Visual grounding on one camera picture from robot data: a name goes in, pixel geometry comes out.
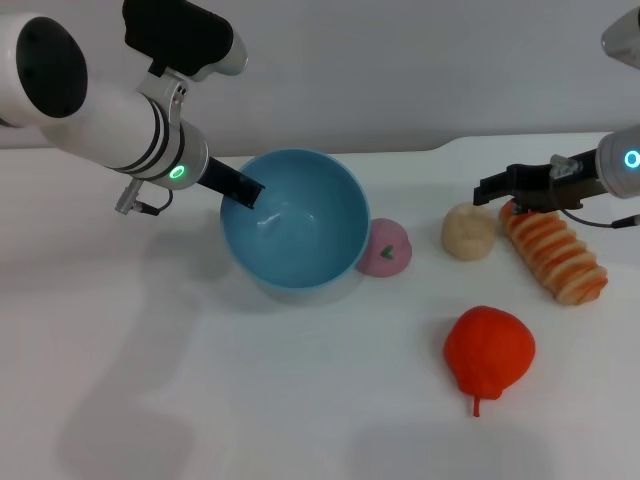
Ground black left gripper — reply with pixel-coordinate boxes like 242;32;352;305
196;155;266;211

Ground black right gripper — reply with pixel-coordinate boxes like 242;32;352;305
472;149;607;215

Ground beige egg yolk pastry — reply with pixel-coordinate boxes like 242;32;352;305
441;201;497;260

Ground blue bowl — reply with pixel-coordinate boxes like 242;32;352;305
219;148;372;290

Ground pink peach-shaped pastry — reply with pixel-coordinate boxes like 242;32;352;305
355;217;415;279

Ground striped orange bread roll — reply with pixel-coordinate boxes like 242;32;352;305
498;199;610;307

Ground red pear-shaped toy fruit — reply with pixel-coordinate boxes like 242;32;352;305
442;305;537;419

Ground right arm cable with connector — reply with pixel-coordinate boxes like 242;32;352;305
548;154;640;229

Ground arm cable with connector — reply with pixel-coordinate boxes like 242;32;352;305
114;179;175;217
548;154;640;229

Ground left arm cable with connector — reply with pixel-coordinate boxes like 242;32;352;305
114;179;175;217

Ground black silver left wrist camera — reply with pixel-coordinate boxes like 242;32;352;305
122;0;250;83

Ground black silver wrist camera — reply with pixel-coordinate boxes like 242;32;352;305
599;8;640;71
122;0;250;83

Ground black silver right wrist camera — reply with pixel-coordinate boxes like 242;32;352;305
599;8;640;71

